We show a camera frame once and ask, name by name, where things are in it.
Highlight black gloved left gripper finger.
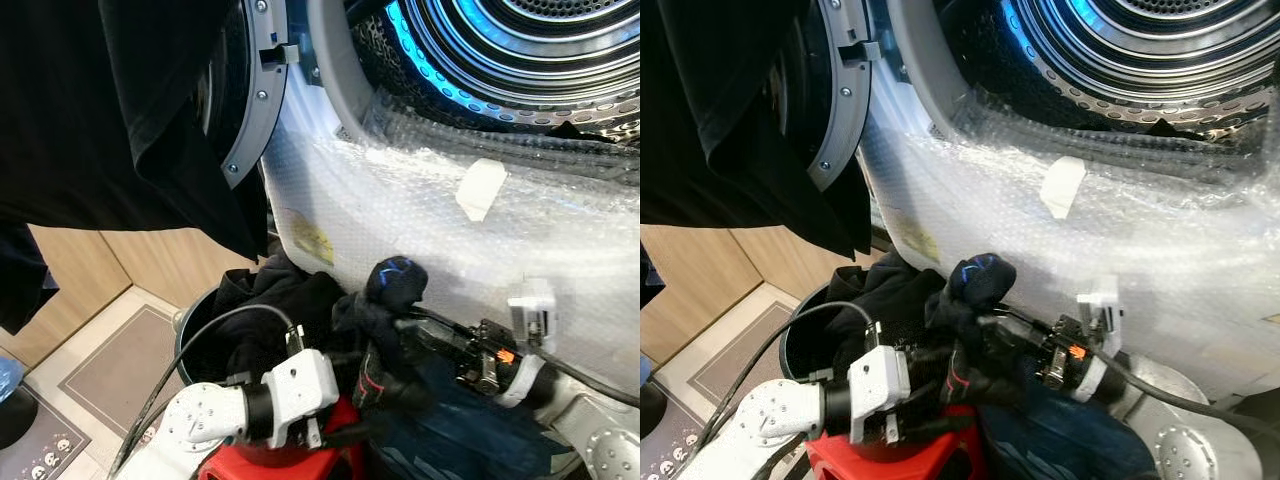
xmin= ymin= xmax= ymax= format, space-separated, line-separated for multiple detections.
xmin=352 ymin=340 xmax=431 ymax=413
xmin=942 ymin=335 xmax=1023 ymax=411

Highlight black gloved right gripper finger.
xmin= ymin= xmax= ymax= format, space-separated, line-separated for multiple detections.
xmin=365 ymin=255 xmax=466 ymax=346
xmin=332 ymin=295 xmax=459 ymax=369
xmin=922 ymin=292 xmax=1036 ymax=369
xmin=948 ymin=253 xmax=1041 ymax=346

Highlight black clothes pile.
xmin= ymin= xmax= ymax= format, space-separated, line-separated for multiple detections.
xmin=815 ymin=262 xmax=951 ymax=376
xmin=205 ymin=253 xmax=349 ymax=386

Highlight white front-load washing machine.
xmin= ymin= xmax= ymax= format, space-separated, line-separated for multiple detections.
xmin=800 ymin=0 xmax=1280 ymax=401
xmin=205 ymin=0 xmax=641 ymax=401

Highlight clear bubble wrap sheet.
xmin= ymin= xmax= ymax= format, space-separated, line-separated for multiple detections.
xmin=262 ymin=95 xmax=641 ymax=396
xmin=858 ymin=95 xmax=1280 ymax=396

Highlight dark blue jeans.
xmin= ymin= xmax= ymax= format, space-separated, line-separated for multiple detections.
xmin=975 ymin=375 xmax=1166 ymax=480
xmin=375 ymin=350 xmax=566 ymax=480

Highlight yellow washer sticker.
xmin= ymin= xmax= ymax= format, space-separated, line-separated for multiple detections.
xmin=285 ymin=208 xmax=336 ymax=269
xmin=893 ymin=210 xmax=936 ymax=266

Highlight white tape piece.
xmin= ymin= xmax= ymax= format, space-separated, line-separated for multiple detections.
xmin=1038 ymin=155 xmax=1087 ymax=221
xmin=455 ymin=158 xmax=509 ymax=223

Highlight dark round laundry basket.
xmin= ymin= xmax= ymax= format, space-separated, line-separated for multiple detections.
xmin=173 ymin=285 xmax=301 ymax=426
xmin=778 ymin=283 xmax=861 ymax=406

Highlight black round object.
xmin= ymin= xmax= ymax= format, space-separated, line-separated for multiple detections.
xmin=0 ymin=388 xmax=41 ymax=451
xmin=640 ymin=380 xmax=668 ymax=438

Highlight dark skull print mat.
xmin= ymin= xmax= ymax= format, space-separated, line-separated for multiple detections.
xmin=0 ymin=392 xmax=93 ymax=480
xmin=640 ymin=430 xmax=703 ymax=480

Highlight grey rubber door gasket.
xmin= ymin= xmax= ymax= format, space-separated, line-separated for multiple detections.
xmin=305 ymin=0 xmax=401 ymax=141
xmin=885 ymin=0 xmax=986 ymax=141

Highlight grey round washer door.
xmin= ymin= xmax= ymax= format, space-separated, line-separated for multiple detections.
xmin=790 ymin=0 xmax=886 ymax=193
xmin=200 ymin=0 xmax=301 ymax=191

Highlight small black cloth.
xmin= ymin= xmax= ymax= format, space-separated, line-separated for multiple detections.
xmin=1143 ymin=117 xmax=1263 ymax=143
xmin=545 ymin=120 xmax=603 ymax=143

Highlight perforated steel washer drum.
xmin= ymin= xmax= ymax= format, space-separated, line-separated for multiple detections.
xmin=352 ymin=0 xmax=641 ymax=143
xmin=940 ymin=0 xmax=1280 ymax=141

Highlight large black hanging garment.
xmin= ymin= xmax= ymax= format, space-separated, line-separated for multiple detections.
xmin=0 ymin=0 xmax=273 ymax=336
xmin=640 ymin=0 xmax=873 ymax=311

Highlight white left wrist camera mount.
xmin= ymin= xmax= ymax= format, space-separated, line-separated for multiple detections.
xmin=262 ymin=348 xmax=341 ymax=451
xmin=847 ymin=345 xmax=913 ymax=447

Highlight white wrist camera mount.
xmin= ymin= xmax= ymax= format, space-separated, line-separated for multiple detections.
xmin=1076 ymin=274 xmax=1125 ymax=339
xmin=507 ymin=278 xmax=559 ymax=353
xmin=262 ymin=348 xmax=341 ymax=451
xmin=847 ymin=345 xmax=913 ymax=447

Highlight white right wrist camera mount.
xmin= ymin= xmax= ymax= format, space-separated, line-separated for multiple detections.
xmin=507 ymin=278 xmax=559 ymax=353
xmin=1076 ymin=274 xmax=1125 ymax=339

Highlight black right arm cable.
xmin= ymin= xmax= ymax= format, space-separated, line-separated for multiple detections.
xmin=1088 ymin=340 xmax=1280 ymax=441
xmin=520 ymin=338 xmax=641 ymax=409

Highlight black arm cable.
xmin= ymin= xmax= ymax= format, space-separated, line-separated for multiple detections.
xmin=1088 ymin=340 xmax=1280 ymax=441
xmin=698 ymin=300 xmax=883 ymax=456
xmin=108 ymin=303 xmax=306 ymax=477
xmin=520 ymin=338 xmax=641 ymax=409

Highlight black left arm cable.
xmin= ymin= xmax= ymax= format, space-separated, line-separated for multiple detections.
xmin=108 ymin=303 xmax=306 ymax=477
xmin=698 ymin=300 xmax=883 ymax=456

